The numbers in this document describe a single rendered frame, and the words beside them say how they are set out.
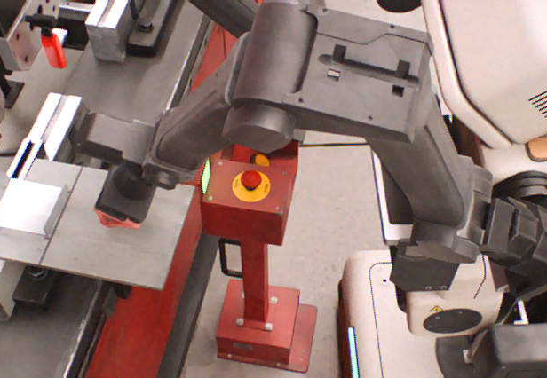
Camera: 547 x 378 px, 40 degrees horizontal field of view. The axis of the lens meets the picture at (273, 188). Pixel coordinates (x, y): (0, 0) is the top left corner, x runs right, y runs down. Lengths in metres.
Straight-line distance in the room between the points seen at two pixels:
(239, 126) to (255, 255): 1.18
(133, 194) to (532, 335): 0.73
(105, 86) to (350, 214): 1.07
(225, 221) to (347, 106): 0.96
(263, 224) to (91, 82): 0.43
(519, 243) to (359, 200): 1.50
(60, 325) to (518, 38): 0.79
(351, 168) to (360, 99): 1.92
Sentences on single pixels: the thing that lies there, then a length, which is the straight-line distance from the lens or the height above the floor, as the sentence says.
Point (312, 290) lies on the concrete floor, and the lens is 2.19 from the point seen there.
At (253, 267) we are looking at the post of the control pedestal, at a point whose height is 0.42.
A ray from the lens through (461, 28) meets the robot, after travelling 0.93.
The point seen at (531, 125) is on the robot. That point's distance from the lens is 0.94.
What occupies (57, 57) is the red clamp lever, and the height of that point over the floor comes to 1.18.
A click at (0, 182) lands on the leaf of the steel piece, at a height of 1.02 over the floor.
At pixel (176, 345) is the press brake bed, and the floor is 0.05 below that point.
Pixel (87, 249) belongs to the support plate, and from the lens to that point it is 1.14.
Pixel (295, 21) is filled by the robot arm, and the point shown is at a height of 1.59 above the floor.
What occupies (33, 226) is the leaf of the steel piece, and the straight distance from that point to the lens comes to 1.18.
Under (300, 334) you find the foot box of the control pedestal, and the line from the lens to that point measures 2.12.
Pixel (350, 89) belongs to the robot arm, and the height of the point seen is 1.58.
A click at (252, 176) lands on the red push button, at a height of 0.81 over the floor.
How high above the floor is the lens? 1.96
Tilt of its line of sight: 56 degrees down
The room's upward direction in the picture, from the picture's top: straight up
